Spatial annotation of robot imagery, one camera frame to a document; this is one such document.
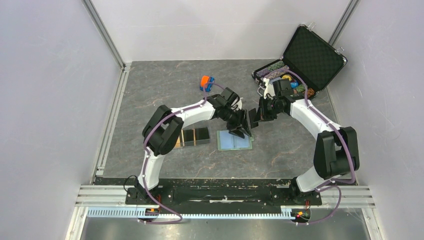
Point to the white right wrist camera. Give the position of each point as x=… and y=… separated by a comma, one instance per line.
x=266, y=89

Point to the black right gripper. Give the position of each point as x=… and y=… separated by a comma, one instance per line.
x=263, y=115

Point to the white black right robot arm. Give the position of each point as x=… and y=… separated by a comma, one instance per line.
x=336, y=154

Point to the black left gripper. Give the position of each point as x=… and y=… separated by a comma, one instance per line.
x=235, y=127

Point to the clear tray with cards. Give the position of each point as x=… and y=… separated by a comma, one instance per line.
x=193, y=137

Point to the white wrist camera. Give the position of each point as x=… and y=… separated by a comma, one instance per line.
x=237, y=104
x=266, y=89

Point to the green card holder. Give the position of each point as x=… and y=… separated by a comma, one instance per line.
x=229, y=142

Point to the blue orange card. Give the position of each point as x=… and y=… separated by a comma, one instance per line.
x=206, y=83

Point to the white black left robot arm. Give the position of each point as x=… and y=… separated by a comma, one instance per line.
x=164, y=127

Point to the black poker chip case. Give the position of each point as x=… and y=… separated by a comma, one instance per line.
x=309, y=59

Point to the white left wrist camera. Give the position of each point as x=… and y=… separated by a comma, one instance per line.
x=237, y=104

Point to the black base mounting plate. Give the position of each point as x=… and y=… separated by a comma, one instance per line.
x=220, y=196

